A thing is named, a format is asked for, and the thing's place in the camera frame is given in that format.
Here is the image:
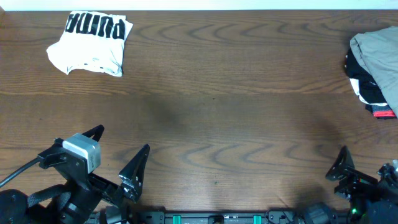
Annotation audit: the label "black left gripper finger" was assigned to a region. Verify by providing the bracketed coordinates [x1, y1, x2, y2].
[119, 144, 150, 202]
[82, 124, 104, 142]

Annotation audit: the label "white t-shirt black print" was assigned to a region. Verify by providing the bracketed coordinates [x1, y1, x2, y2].
[47, 11, 133, 77]

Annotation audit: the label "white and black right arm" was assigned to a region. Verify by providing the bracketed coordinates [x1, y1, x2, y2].
[295, 146, 397, 224]

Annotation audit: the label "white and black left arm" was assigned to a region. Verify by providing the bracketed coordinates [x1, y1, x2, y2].
[1, 125, 150, 223]

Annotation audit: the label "black red folded garment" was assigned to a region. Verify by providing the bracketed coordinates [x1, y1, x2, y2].
[345, 49, 397, 119]

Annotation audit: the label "grey folded garment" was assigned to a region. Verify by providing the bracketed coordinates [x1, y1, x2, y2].
[349, 26, 397, 113]

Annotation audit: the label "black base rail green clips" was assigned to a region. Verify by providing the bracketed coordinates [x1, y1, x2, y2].
[86, 210, 352, 224]

